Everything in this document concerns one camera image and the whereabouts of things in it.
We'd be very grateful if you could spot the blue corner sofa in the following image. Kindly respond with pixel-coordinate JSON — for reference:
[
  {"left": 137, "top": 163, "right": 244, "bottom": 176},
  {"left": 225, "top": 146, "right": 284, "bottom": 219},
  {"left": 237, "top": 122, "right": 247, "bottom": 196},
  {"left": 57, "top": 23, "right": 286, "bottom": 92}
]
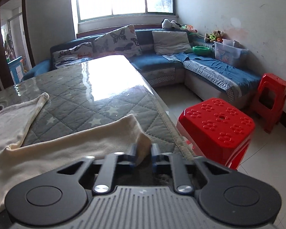
[{"left": 23, "top": 28, "right": 258, "bottom": 108}]

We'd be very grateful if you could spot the green plastic bowl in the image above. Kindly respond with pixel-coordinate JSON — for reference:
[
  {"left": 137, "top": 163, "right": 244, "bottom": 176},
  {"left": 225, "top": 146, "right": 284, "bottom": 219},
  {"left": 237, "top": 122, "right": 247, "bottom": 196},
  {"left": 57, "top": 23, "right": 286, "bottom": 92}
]
[{"left": 192, "top": 46, "right": 211, "bottom": 56}]

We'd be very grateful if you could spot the blue small cabinet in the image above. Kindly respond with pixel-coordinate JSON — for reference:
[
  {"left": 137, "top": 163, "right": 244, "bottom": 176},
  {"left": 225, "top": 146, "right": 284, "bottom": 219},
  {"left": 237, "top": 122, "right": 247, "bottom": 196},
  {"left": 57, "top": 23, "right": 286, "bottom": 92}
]
[{"left": 7, "top": 56, "right": 25, "bottom": 84}]

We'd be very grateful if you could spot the red plastic stool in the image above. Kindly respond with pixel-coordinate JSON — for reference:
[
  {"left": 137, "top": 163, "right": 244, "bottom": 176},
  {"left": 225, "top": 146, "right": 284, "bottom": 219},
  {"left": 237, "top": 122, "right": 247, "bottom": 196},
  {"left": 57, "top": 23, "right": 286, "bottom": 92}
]
[
  {"left": 177, "top": 98, "right": 255, "bottom": 170},
  {"left": 250, "top": 73, "right": 286, "bottom": 133}
]

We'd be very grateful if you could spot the blue cloth on sofa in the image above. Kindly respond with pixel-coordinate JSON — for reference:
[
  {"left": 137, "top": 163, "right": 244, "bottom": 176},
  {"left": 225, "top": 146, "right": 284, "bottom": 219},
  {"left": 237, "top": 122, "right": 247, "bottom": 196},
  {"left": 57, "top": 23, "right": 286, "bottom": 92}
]
[{"left": 173, "top": 52, "right": 261, "bottom": 99}]

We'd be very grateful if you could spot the plain grey cushion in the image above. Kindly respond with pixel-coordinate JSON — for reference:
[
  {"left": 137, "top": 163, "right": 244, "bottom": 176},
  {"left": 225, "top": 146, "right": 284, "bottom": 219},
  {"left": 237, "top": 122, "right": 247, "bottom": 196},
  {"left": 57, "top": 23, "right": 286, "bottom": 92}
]
[{"left": 152, "top": 31, "right": 192, "bottom": 55}]

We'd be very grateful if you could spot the colourful toy pile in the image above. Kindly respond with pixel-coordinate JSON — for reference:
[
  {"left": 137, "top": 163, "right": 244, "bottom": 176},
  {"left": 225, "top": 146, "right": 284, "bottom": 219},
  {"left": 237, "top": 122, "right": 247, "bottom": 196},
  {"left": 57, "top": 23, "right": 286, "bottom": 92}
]
[{"left": 180, "top": 24, "right": 198, "bottom": 34}]

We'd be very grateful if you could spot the large butterfly print cushion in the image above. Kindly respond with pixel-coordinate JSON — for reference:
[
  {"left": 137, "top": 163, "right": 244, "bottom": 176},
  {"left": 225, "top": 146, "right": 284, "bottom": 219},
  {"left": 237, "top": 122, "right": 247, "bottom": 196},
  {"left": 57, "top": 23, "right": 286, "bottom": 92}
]
[{"left": 93, "top": 24, "right": 142, "bottom": 58}]

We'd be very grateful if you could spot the white plush toy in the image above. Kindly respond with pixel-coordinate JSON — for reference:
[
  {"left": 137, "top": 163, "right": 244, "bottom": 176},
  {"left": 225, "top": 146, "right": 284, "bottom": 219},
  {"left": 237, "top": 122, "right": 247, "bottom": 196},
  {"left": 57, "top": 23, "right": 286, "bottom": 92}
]
[{"left": 161, "top": 19, "right": 181, "bottom": 30}]

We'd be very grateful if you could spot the cream knit garment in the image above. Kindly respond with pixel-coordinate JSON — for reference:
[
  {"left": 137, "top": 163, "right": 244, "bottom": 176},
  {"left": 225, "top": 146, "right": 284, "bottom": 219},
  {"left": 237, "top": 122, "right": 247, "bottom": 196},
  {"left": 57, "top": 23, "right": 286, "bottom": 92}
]
[{"left": 0, "top": 93, "right": 151, "bottom": 212}]

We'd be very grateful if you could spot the clear plastic storage box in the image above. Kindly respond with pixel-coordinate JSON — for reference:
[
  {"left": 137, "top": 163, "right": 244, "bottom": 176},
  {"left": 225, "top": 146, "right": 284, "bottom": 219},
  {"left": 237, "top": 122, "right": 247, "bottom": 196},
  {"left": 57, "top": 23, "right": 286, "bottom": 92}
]
[{"left": 214, "top": 42, "right": 248, "bottom": 68}]

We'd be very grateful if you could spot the small butterfly print cushion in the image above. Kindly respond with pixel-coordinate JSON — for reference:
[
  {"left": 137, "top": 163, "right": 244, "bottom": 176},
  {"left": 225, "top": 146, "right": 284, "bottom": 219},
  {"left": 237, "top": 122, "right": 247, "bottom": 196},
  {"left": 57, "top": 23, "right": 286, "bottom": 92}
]
[{"left": 52, "top": 42, "right": 93, "bottom": 68}]

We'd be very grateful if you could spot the brown plush toy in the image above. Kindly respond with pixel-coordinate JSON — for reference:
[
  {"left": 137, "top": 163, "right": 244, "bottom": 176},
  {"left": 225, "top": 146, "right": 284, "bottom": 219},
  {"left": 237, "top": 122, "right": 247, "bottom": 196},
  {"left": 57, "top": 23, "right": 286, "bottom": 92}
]
[{"left": 204, "top": 30, "right": 224, "bottom": 43}]

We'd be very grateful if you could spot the far red plastic stool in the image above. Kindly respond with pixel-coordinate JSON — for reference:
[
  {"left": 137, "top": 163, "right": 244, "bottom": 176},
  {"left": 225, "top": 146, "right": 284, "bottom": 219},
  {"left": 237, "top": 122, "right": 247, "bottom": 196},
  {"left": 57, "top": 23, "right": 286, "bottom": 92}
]
[{"left": 250, "top": 73, "right": 286, "bottom": 133}]

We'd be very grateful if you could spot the near red plastic stool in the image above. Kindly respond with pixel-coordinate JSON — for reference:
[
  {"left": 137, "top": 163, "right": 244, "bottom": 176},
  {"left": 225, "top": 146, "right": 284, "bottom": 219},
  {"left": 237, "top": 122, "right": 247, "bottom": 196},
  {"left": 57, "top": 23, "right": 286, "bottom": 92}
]
[{"left": 177, "top": 98, "right": 255, "bottom": 170}]

